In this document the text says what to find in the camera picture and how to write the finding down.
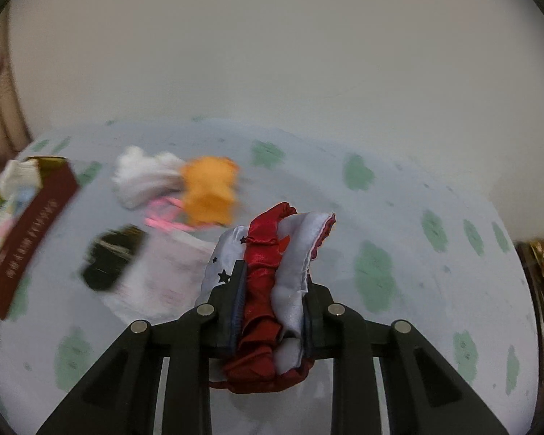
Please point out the red and silver satin cloth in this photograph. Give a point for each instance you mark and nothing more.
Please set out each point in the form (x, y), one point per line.
(258, 281)

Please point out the beige patterned curtain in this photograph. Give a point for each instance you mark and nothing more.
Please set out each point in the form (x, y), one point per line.
(0, 122)

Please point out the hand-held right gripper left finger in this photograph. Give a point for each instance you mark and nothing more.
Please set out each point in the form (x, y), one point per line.
(229, 326)

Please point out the black mesh scrunchie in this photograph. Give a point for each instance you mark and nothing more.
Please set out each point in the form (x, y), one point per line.
(109, 258)

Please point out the white pink-tinted cloth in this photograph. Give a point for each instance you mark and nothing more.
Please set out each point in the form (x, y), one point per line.
(20, 176)

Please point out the red tin box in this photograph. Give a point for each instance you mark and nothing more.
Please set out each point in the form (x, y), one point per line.
(31, 244)

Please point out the orange plush toy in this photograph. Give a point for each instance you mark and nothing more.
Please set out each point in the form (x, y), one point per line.
(208, 190)

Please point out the pink ribbon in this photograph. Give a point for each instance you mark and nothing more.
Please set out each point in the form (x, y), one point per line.
(167, 217)

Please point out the green cloud print tablecloth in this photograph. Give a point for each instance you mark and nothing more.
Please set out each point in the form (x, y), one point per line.
(412, 181)

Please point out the white towel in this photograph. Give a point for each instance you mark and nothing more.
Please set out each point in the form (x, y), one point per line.
(136, 181)

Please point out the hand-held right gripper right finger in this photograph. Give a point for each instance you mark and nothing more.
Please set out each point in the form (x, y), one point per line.
(315, 330)

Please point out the white and teal packet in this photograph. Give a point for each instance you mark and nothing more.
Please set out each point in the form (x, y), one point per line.
(163, 281)

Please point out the dark wooden shelf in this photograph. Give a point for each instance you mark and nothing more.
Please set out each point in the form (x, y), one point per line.
(532, 308)

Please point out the light blue towel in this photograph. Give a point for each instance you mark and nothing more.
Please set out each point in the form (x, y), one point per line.
(23, 198)

